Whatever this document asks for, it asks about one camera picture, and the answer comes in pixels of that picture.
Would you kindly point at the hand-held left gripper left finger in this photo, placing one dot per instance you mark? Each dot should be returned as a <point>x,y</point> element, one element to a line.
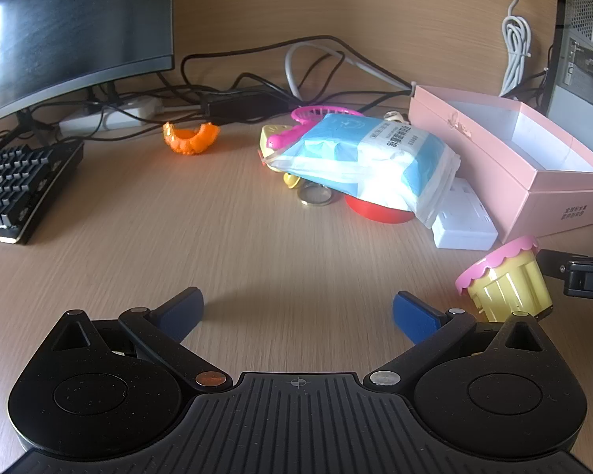
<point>178,313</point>

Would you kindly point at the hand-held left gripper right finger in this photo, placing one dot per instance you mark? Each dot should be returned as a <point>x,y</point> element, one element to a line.
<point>417,317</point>

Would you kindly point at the blue and white tissue packet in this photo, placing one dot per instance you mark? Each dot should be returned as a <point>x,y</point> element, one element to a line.
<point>375,158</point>

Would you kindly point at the black power adapter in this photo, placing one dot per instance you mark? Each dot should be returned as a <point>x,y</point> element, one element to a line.
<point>237,103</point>

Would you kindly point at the orange plastic toy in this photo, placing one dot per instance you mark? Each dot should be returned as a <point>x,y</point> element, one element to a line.
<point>190,144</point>

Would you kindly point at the black computer monitor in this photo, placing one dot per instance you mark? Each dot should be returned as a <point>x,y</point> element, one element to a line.
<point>54,19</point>

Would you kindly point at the white adapter box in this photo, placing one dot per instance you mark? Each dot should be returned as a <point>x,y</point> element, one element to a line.
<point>464,232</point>

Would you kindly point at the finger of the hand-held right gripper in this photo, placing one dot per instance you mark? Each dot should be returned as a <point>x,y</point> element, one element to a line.
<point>553,262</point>

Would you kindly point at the computer case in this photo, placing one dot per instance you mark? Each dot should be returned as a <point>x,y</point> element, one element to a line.
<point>583,59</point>

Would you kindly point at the pink toy racket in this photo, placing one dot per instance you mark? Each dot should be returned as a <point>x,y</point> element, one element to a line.
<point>304,114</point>

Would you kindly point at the white power strip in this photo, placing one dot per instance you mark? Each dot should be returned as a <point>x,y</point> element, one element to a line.
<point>128,108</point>

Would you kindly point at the wooden desktop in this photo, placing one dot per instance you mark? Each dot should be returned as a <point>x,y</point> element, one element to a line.
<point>227,237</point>

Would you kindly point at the yellow plastic toy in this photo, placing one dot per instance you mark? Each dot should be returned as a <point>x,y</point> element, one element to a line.
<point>272,132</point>

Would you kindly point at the pink cardboard box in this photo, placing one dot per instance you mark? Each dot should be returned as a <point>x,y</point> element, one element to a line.
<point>474,158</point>

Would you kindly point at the black keyboard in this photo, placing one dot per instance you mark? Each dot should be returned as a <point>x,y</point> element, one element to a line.
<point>15,182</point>

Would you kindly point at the red bowl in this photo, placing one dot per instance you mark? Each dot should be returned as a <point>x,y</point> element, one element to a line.
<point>375,212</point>

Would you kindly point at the yellow cupcake toy pink top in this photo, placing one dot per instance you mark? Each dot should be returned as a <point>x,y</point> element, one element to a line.
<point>509,281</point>

